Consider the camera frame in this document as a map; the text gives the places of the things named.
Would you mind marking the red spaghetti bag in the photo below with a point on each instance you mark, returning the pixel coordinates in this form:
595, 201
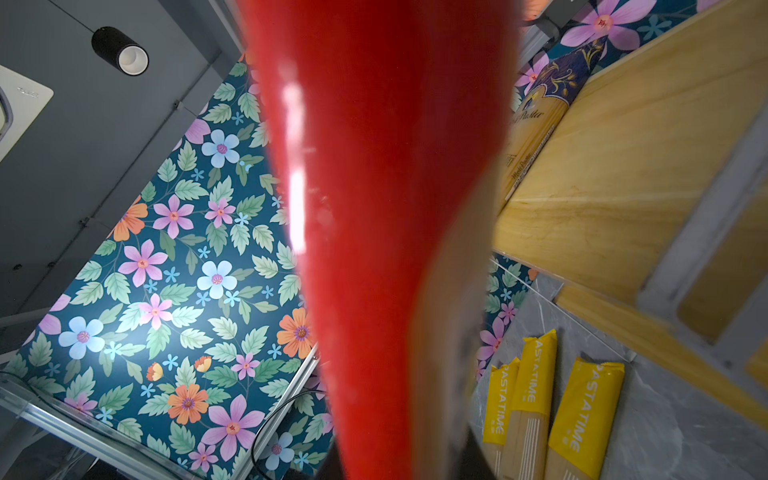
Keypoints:
387, 120

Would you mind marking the blue gold spaghetti bag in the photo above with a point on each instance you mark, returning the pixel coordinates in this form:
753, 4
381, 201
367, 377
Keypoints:
557, 83

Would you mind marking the yellow pasta bag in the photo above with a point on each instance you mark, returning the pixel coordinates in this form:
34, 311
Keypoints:
502, 382
524, 454
582, 427

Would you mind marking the black ceiling spotlight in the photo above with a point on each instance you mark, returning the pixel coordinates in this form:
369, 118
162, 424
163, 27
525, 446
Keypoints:
120, 51

